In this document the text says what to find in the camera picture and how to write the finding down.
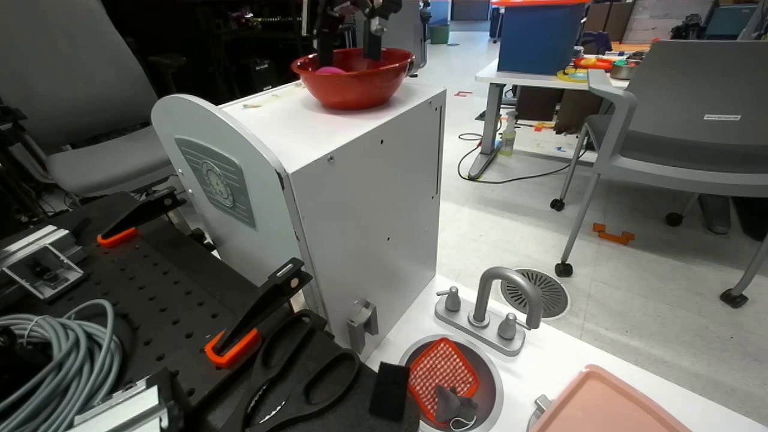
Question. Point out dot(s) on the grey padded office chair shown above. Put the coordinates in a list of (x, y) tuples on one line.
[(73, 79)]

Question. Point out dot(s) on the grey four-legged caster chair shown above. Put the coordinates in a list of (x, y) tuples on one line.
[(686, 120)]

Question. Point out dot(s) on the silver square bracket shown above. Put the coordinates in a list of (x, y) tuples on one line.
[(38, 272)]

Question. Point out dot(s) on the brown cardboard box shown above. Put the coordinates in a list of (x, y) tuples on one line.
[(553, 104)]

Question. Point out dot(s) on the small black foam block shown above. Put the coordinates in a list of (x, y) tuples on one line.
[(389, 391)]

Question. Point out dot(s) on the white desk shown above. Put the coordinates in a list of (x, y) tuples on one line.
[(528, 76)]

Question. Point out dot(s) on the yellow orange desk toy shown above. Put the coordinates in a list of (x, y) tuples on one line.
[(590, 62)]

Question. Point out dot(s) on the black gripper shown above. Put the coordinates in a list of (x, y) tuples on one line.
[(356, 9)]

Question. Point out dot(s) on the blue storage bin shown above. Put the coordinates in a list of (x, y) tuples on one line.
[(541, 38)]

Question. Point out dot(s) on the white toy kitchen counter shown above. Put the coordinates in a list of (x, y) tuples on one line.
[(577, 350)]

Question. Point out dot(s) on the white bottle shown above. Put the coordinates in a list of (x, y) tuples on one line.
[(508, 135)]

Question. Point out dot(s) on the black scissors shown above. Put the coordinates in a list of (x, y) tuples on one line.
[(326, 384)]

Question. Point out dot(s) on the red plastic bowl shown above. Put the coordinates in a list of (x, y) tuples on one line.
[(350, 87)]

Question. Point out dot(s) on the white toy cabinet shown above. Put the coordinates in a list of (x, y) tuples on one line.
[(368, 200)]

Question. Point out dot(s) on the silver aluminium extrusion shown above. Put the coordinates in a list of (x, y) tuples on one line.
[(121, 408)]

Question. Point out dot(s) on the grey toy faucet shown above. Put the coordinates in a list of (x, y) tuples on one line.
[(482, 295)]

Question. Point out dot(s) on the orange mesh strainer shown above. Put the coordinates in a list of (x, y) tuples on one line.
[(439, 367)]

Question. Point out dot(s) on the magenta plush toy green leaves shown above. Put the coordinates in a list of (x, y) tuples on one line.
[(331, 70)]

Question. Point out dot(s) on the orange bin lid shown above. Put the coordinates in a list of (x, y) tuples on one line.
[(541, 2)]

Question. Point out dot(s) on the small dark grey toy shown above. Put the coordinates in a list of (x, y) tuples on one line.
[(455, 406)]

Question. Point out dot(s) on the pink plastic tray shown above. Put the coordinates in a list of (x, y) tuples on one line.
[(600, 404)]

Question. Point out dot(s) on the black perforated breadboard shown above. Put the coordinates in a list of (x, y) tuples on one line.
[(144, 295)]

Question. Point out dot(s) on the small orange floor tape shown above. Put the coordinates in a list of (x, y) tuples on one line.
[(616, 236)]

